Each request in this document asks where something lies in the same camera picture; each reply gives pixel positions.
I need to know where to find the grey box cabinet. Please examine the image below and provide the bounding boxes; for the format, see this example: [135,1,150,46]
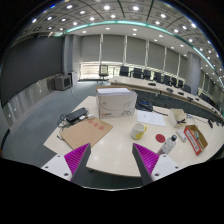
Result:
[54,73,73,92]

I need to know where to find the brown paper envelope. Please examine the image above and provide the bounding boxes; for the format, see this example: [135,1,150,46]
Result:
[59,116,114,150]

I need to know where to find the small open white box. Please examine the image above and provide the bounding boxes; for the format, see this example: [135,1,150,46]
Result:
[167,108,188,129]

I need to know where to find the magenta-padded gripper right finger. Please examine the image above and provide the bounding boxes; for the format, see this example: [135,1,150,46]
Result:
[132,143,183,187]

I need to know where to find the recessed ceiling lights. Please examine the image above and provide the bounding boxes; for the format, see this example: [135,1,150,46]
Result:
[29,2,224,84]

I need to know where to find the long curved conference table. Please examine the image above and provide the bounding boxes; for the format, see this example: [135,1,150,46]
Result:
[109,75,224,123]

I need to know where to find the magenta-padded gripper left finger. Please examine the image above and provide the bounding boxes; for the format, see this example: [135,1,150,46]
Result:
[41,143,92,187]

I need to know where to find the flat round red coaster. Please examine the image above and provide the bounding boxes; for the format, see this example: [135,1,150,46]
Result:
[155,133,167,144]

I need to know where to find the white printed paper sheet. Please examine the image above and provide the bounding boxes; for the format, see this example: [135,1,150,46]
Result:
[136,109,167,128]

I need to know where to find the grey mesh office chair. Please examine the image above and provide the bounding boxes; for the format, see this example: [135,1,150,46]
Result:
[98,64,110,84]

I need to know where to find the clear plastic water bottle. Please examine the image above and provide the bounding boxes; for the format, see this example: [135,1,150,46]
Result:
[156,134,178,157]

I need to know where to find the open red cardboard box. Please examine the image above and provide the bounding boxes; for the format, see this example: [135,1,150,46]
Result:
[183,124,209,156]

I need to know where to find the white mug with yellow handle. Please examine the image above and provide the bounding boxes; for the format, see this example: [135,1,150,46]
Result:
[129,122,148,141]

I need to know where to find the row of black office chairs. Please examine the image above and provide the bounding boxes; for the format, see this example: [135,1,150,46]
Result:
[118,65,193,94]

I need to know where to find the white remote control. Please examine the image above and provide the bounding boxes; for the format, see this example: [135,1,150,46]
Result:
[175,128,188,143]

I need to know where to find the black power adapter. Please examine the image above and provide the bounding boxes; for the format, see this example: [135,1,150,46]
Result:
[64,107,89,123]

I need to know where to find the white copy paper carton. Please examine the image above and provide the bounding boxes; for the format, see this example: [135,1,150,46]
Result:
[95,85,138,120]

